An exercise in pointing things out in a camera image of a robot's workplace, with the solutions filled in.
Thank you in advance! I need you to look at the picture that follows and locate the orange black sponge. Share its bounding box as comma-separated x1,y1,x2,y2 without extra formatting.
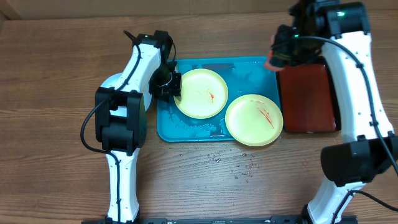
264,34,285,72

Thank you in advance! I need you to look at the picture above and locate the yellow-green plate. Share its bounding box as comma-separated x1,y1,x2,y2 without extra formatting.
225,94,284,147
174,68,229,119

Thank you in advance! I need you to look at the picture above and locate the light blue plate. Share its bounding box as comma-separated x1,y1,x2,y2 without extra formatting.
101,73,152,116

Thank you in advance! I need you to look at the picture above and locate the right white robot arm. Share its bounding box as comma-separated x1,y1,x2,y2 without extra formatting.
268,0,397,223

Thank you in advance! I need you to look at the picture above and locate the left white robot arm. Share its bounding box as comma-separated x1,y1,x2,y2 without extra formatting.
91,30,182,223

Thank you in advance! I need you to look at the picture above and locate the teal plastic tray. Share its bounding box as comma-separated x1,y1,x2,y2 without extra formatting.
157,56,280,142

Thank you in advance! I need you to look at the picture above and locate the black red lacquer tray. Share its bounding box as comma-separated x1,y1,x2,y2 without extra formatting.
277,57,341,133

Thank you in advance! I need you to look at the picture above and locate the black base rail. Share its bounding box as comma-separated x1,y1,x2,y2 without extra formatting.
81,215,358,224

